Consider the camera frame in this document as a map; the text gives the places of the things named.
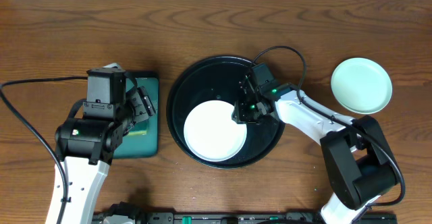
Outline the pale green plate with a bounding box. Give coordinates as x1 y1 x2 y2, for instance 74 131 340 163
330 57 393 97

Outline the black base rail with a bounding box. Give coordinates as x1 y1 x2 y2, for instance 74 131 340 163
92 211 398 224

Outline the green yellow sponge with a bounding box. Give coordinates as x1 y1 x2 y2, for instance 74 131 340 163
128 120 149 136

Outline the dark rectangular water tray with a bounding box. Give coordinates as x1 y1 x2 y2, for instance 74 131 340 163
113 71 159 159

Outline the white plate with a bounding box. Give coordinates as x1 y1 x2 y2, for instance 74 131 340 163
184 100 247 162

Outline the round black serving tray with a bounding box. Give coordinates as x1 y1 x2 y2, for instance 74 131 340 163
166 55 285 169

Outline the mint green plate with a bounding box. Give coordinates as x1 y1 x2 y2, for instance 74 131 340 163
335 94 392 115

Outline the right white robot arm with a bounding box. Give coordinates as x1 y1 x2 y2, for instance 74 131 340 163
233 76 405 223

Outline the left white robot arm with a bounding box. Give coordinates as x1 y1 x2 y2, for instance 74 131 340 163
46 86 159 223

